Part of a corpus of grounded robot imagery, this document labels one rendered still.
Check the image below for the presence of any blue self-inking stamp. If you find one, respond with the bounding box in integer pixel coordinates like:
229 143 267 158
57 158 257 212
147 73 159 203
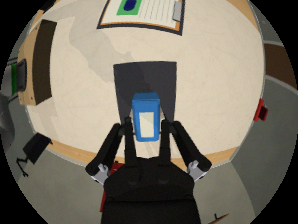
132 90 160 142

